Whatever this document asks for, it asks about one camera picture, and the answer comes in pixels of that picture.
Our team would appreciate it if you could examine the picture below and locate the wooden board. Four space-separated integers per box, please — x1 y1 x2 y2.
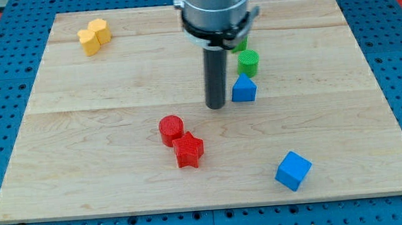
0 0 402 225

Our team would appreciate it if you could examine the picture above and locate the yellow heart block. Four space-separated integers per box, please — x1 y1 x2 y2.
77 29 101 57

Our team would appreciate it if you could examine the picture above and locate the green block behind arm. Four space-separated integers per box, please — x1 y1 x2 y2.
231 37 248 53

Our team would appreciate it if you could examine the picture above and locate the red cylinder block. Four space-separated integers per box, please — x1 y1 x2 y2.
159 115 184 147

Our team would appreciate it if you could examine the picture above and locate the blue cube block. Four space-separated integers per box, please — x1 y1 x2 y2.
275 151 313 192

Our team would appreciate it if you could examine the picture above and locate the blue triangle block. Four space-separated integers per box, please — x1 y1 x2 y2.
231 74 257 102

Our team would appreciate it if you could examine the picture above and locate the green cylinder block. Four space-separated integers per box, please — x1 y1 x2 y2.
237 50 260 78

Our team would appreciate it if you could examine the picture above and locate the red star block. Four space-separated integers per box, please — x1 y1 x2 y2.
172 131 205 168

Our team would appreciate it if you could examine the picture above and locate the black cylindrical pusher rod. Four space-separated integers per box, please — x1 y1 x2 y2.
203 49 227 110

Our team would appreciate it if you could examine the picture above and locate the yellow hexagon block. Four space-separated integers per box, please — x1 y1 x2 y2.
88 18 112 45

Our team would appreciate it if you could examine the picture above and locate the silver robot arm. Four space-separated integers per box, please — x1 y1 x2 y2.
173 0 260 51

